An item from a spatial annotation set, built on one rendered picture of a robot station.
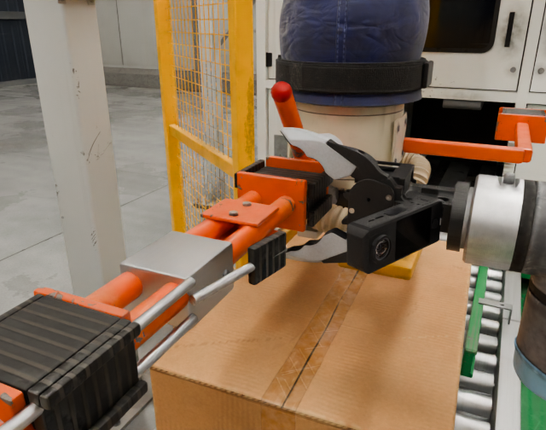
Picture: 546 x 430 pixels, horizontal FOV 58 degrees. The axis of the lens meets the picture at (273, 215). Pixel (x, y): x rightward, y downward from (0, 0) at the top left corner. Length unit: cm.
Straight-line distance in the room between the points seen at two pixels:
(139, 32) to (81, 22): 1043
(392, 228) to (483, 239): 9
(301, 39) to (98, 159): 109
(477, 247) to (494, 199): 5
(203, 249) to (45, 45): 131
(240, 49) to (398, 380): 90
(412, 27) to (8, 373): 60
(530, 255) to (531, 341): 10
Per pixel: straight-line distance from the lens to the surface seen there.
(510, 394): 132
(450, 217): 50
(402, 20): 70
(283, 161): 61
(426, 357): 76
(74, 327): 31
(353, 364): 72
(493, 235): 49
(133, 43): 1218
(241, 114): 132
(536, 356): 56
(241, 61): 130
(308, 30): 69
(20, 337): 31
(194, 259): 38
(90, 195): 167
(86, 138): 163
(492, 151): 80
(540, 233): 49
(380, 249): 45
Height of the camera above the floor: 139
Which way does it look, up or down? 21 degrees down
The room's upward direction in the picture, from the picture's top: straight up
